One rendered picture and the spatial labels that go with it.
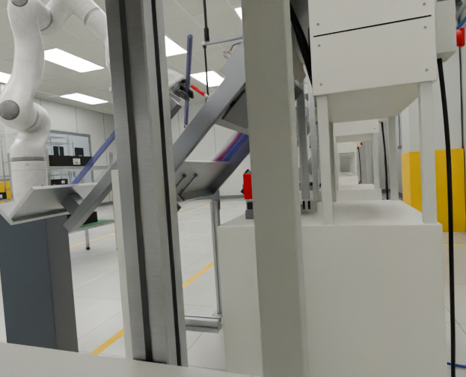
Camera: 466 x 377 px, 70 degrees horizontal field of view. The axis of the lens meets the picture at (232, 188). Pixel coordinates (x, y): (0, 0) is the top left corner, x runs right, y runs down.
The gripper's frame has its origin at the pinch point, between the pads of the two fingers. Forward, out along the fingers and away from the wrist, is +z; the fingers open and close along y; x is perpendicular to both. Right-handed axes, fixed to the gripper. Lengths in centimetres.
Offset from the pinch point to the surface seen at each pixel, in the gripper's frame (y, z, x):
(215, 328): -49, 58, 32
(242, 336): -45, 66, 35
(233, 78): 1.9, 20.5, -16.1
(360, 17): 27, 44, -34
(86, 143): 180, -698, 675
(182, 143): -18.0, 15.7, 1.0
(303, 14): 50, 15, -16
